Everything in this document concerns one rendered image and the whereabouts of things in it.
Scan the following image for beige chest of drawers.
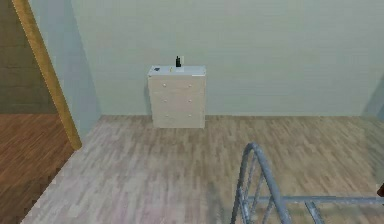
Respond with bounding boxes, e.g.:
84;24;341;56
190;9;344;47
147;64;207;130

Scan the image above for yellow wooden door frame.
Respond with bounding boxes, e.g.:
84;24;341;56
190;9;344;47
11;0;83;151

